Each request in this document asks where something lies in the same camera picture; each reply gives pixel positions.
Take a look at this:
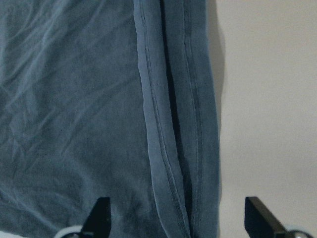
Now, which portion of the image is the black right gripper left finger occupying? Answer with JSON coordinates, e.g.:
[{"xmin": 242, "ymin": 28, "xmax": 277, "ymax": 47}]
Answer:
[{"xmin": 80, "ymin": 197, "xmax": 111, "ymax": 238}]

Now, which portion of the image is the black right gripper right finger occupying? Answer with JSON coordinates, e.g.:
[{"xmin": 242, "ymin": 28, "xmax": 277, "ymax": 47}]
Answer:
[{"xmin": 244, "ymin": 196, "xmax": 287, "ymax": 238}]

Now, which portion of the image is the black printed t-shirt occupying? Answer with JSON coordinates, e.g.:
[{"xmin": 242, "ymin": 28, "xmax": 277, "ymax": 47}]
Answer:
[{"xmin": 0, "ymin": 0, "xmax": 219, "ymax": 238}]

